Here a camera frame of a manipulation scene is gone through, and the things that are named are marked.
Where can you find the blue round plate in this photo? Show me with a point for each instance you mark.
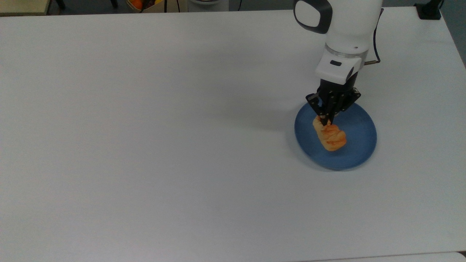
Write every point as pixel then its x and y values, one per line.
pixel 360 145

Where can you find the light wooden table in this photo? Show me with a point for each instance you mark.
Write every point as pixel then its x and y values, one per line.
pixel 22 5

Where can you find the orange fruit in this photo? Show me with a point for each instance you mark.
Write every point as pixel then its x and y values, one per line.
pixel 136 3

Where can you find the orange toy bread loaf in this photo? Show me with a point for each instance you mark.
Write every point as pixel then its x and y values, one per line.
pixel 333 138

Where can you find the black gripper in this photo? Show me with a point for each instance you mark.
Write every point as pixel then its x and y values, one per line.
pixel 336 96

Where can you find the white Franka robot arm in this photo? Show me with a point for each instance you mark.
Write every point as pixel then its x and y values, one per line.
pixel 353 22

